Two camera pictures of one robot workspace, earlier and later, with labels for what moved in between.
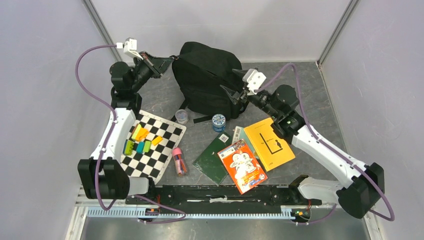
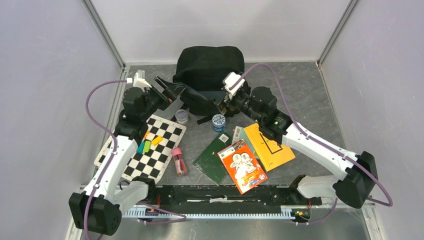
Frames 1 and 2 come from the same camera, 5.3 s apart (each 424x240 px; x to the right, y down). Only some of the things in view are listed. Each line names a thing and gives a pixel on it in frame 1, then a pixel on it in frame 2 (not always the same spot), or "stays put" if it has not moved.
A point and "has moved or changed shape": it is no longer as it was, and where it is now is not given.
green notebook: x=208 y=162 stays put
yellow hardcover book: x=273 y=150 stays put
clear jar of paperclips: x=181 y=116 stays put
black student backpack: x=200 y=70 has moved or changed shape
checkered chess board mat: x=165 y=135 stays put
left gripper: x=157 y=66 -> x=172 y=90
